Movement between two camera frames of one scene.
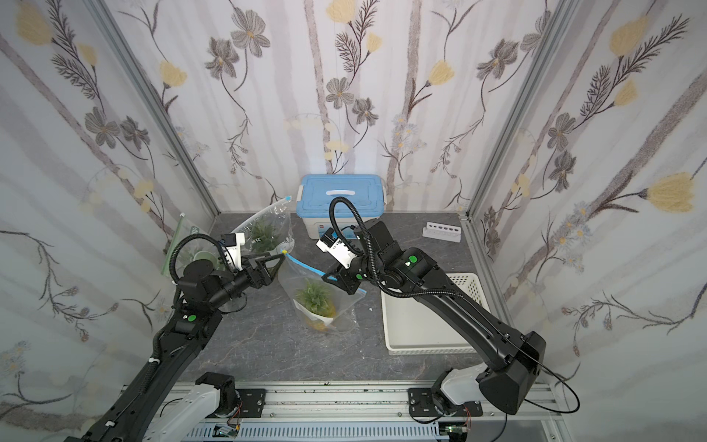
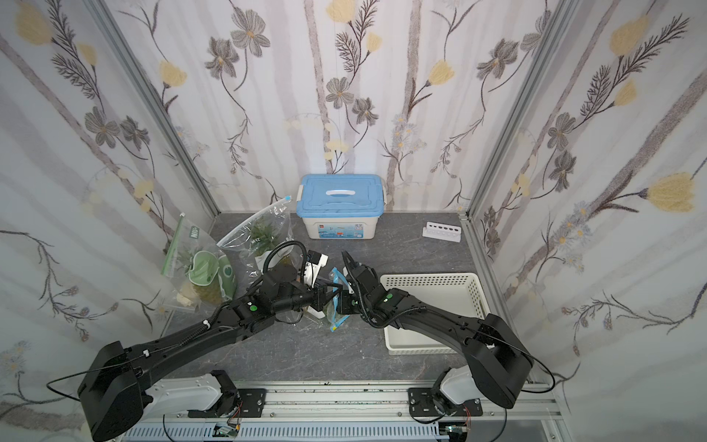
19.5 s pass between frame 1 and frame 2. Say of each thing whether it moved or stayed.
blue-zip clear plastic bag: moved
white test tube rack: stayed
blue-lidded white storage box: stayed
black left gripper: moved
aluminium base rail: stayed
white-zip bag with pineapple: stayed
